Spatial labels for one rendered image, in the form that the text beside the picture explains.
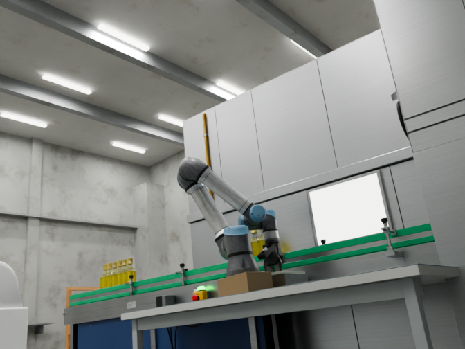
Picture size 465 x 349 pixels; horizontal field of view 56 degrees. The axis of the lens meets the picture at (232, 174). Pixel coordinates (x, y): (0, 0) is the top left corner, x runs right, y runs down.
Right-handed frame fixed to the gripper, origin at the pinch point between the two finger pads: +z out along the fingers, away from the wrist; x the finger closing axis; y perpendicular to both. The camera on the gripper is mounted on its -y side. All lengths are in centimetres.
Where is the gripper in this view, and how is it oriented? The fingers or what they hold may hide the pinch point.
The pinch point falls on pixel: (275, 281)
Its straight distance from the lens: 215.7
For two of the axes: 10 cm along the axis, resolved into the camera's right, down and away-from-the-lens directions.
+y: 5.9, 2.0, 7.8
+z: 1.0, 9.4, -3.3
